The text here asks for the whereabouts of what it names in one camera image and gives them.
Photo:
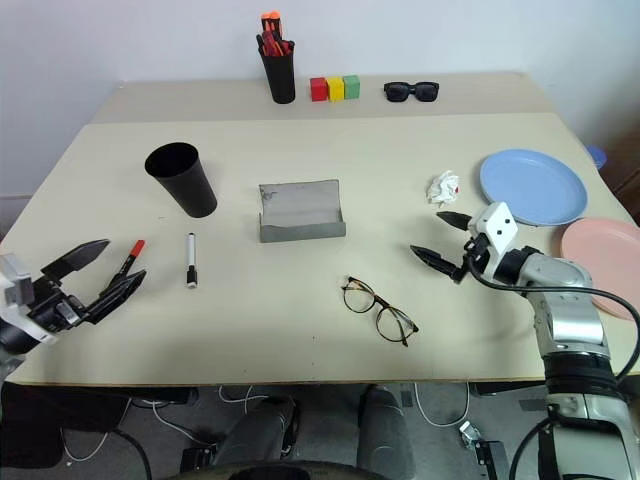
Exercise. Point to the red and black marker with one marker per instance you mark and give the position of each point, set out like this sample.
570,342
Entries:
264,44
286,46

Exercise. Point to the red block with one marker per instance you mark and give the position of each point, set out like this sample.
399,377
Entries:
318,90

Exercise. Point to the black round rim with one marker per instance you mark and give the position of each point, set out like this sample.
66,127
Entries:
280,471

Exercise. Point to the black marker red cap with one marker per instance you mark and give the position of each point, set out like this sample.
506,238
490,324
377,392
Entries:
136,248

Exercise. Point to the pink plate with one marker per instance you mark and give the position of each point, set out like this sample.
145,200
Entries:
605,250

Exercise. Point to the crumpled white paper ball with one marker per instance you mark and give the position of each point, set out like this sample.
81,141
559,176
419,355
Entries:
444,187

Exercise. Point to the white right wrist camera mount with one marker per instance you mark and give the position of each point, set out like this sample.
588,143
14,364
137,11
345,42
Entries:
495,225

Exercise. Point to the blue plate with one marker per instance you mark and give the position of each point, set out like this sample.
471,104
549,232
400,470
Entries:
532,187

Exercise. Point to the black pen holder cup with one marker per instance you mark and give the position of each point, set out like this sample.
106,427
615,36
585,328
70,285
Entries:
281,80

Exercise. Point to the white marker black cap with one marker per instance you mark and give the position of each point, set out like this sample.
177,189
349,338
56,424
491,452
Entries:
191,260

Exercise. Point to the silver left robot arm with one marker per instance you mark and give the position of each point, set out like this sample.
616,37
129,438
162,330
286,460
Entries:
10,345

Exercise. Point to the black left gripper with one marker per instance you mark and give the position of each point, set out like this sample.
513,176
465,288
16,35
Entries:
60,307

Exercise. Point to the grey glasses case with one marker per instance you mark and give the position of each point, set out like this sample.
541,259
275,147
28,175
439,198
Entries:
300,212

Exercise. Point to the dark grey rounded shape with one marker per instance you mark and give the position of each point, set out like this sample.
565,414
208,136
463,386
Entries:
260,432
385,430

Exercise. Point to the yellow block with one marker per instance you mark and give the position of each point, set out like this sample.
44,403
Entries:
336,89

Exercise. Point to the black sunglasses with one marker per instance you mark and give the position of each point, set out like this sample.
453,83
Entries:
411,92

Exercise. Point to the brown wooden furniture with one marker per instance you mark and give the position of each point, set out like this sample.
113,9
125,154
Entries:
625,170

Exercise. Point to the blue round container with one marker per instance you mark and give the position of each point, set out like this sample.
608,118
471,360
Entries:
598,156

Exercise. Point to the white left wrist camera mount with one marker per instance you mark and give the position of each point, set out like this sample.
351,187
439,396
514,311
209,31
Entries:
17,287

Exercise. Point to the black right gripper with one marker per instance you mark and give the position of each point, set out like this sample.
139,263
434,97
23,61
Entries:
476,250

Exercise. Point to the tortoiseshell eyeglasses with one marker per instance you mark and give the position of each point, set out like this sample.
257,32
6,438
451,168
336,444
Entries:
357,295

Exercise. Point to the metal caster wheel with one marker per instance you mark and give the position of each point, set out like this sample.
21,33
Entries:
469,434

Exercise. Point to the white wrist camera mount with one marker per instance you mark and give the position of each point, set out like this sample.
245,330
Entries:
17,287
495,225

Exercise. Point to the black plastic cup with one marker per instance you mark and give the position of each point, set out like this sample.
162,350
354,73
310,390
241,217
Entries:
187,185

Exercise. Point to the orange capped marker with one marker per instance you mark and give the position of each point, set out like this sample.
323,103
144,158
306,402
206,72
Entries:
274,22
264,24

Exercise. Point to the green block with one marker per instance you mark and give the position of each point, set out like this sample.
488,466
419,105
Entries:
352,87

